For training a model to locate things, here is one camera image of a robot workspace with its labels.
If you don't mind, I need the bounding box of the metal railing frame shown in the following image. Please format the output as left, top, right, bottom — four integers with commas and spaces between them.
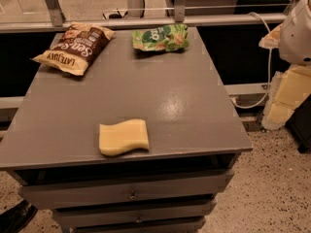
0, 0, 298, 33

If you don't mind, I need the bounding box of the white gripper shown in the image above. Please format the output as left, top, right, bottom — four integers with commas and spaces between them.
259, 24, 311, 130

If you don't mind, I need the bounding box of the grey drawer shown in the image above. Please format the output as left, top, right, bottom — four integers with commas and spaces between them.
19, 169, 234, 209
75, 216, 205, 233
52, 199, 216, 227

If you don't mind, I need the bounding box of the bottom grey drawer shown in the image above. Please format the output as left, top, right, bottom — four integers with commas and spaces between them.
75, 216, 205, 233

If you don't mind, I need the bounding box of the middle grey drawer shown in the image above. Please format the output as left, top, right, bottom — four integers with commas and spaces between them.
52, 199, 216, 227

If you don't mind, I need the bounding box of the green rice chip bag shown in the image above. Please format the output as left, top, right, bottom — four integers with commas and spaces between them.
132, 23, 189, 52

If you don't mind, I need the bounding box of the brown and yellow chip bag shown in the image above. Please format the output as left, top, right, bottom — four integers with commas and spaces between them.
33, 22, 115, 76

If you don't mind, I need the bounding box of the yellow sponge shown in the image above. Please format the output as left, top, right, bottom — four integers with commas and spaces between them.
99, 119, 150, 156

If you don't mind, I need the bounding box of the black shoe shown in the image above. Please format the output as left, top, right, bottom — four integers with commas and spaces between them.
0, 200, 38, 233

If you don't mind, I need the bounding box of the grey drawer cabinet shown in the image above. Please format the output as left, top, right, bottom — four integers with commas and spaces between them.
0, 28, 252, 233

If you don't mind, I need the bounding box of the top grey drawer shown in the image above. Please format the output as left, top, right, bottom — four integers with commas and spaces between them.
19, 169, 234, 209

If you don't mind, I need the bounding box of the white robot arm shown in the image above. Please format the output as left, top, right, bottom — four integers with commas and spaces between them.
259, 0, 311, 130

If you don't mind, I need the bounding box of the black and white floor object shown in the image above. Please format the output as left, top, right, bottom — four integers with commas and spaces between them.
102, 10, 128, 19

